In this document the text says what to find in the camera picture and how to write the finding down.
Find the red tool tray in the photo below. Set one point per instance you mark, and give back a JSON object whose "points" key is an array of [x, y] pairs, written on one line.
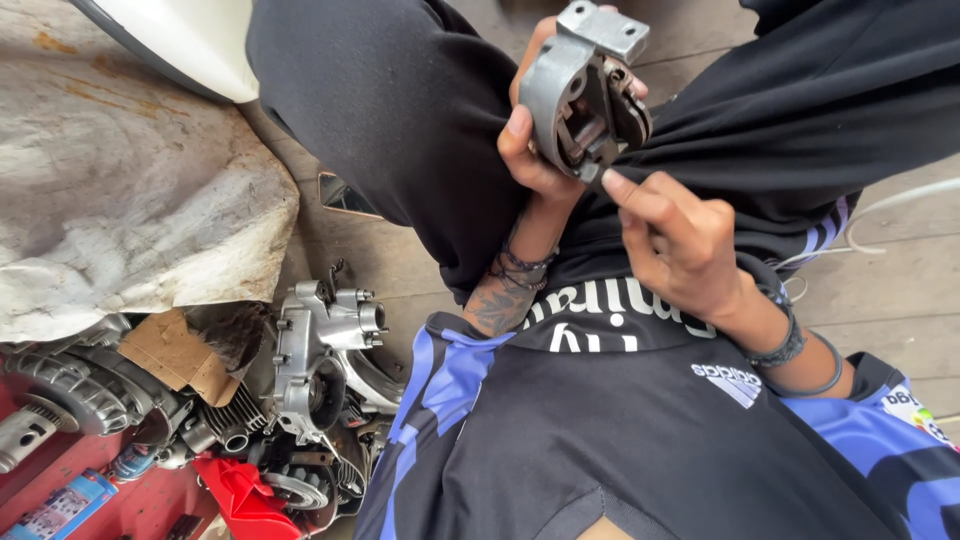
{"points": [[142, 506]]}

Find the phone with tan edge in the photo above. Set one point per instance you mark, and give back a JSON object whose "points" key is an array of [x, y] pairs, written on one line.
{"points": [[343, 196]]}

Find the red plastic part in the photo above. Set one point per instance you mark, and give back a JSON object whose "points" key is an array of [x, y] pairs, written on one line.
{"points": [[244, 499]]}

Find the black trousers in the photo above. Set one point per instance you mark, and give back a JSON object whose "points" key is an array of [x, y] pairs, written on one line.
{"points": [[390, 112]]}

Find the dark flywheel engine part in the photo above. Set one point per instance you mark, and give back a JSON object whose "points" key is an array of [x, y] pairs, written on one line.
{"points": [[307, 480]]}

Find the person's right hand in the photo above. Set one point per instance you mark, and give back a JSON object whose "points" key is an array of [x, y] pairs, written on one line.
{"points": [[686, 251]]}

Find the finned engine cylinder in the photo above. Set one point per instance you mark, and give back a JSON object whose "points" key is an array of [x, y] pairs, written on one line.
{"points": [[232, 424]]}

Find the grey metal brake caliper part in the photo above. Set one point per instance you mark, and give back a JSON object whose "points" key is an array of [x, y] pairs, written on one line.
{"points": [[581, 97]]}

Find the grey finned engine fan cover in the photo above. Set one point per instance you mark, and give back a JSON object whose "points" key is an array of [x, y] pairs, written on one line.
{"points": [[82, 397]]}

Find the white scooter body panel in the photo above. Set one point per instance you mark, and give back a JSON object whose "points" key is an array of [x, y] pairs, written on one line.
{"points": [[187, 45]]}

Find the silver engine crankcase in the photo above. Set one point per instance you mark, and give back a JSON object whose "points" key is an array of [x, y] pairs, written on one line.
{"points": [[315, 352]]}

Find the torn brown cardboard piece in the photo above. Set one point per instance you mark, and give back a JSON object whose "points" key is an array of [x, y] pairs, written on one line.
{"points": [[176, 356]]}

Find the blue printed packet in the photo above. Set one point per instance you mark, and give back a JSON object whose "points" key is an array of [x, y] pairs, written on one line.
{"points": [[56, 510]]}

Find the thin black wrist band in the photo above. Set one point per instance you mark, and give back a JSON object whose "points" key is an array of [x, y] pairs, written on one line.
{"points": [[829, 375]]}

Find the stained grey tarp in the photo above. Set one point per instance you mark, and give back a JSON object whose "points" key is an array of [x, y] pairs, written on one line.
{"points": [[127, 187]]}

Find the black and blue jersey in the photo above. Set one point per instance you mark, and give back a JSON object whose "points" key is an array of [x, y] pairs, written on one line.
{"points": [[622, 442]]}

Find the small spray can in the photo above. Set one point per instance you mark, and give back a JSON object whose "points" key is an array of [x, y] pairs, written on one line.
{"points": [[133, 461]]}

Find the person's left hand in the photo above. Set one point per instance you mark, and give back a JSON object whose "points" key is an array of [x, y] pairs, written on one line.
{"points": [[525, 161]]}

